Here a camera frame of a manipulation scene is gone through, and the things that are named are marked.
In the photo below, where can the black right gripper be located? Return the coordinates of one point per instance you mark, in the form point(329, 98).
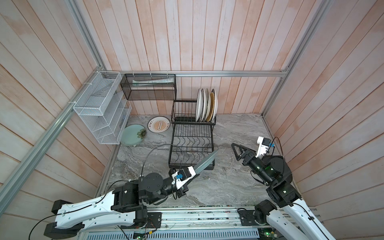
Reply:
point(247, 156)

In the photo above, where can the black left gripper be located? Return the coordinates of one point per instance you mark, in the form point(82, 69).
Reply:
point(180, 191)

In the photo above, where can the large grey-green plate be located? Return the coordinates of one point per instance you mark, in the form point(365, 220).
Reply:
point(208, 163)

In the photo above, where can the yellow woven plate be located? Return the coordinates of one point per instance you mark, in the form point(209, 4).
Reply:
point(212, 106)

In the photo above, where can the black wire dish rack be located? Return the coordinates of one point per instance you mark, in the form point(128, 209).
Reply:
point(192, 141)

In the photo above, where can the white plate orange sunburst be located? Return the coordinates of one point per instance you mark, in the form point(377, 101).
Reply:
point(204, 105)
point(159, 124)

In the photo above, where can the cream plate with berry sprigs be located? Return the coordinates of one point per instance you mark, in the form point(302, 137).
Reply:
point(208, 101)

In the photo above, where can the white plate dark green rim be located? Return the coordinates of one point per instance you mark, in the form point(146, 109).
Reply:
point(215, 104)

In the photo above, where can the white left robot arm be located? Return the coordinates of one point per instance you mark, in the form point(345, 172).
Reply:
point(125, 205)

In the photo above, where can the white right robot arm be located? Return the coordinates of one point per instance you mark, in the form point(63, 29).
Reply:
point(286, 211)

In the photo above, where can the pale green leaf plate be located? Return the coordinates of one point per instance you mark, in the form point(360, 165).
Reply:
point(132, 135)

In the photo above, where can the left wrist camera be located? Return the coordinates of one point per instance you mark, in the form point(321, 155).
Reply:
point(181, 177)

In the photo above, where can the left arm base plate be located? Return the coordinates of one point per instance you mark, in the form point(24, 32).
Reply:
point(153, 220)

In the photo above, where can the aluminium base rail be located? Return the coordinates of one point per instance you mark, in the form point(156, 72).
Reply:
point(173, 218)

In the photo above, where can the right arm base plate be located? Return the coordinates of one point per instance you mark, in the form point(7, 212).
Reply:
point(247, 217)

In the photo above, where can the aluminium wall frame rail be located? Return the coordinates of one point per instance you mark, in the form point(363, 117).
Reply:
point(252, 73)

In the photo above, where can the black mesh wall basket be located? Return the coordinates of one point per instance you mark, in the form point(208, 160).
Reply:
point(149, 87)

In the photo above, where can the white mesh wall shelf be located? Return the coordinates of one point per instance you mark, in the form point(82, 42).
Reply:
point(103, 109)

